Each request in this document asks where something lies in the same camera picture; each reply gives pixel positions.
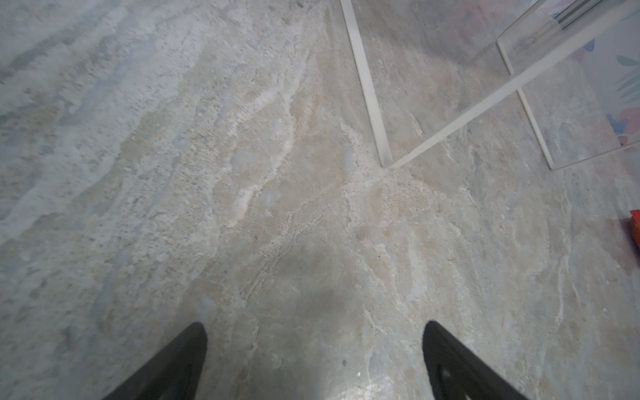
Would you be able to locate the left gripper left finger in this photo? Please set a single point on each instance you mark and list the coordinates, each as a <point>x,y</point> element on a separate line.
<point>173,373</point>

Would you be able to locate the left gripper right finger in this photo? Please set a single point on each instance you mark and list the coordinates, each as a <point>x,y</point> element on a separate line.
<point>455,372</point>

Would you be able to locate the white wood two-tier shelf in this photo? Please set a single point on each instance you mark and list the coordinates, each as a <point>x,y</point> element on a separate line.
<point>598,19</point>

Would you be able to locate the red snack bag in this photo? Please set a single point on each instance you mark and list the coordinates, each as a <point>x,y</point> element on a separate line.
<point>635,226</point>

